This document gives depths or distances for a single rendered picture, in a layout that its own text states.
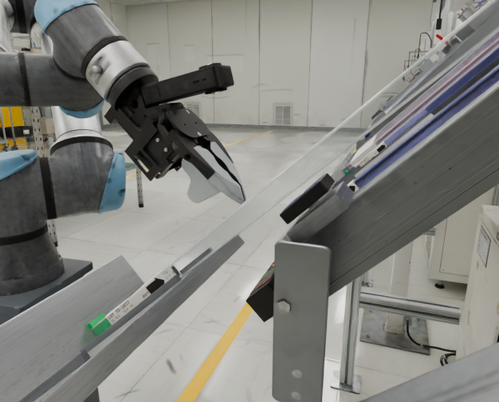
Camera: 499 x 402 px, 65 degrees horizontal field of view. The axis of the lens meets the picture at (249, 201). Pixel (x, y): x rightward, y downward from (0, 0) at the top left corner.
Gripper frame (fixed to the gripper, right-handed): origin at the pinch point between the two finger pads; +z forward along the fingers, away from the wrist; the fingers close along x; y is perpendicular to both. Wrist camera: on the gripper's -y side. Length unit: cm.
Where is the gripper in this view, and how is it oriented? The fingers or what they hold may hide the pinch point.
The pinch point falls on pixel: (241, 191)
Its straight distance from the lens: 49.8
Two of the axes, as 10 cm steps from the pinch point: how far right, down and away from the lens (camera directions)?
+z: 6.6, 7.5, -0.3
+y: -6.7, 6.1, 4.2
